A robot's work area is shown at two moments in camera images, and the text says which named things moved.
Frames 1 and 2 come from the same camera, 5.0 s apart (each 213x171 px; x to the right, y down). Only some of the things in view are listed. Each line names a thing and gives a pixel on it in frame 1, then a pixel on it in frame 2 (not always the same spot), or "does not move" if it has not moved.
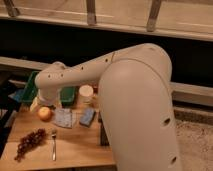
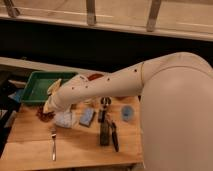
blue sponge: x=87 y=116 does not move
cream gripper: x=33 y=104 → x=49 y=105
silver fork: x=53 y=135 does not move
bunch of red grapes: x=33 y=138 → x=45 y=117
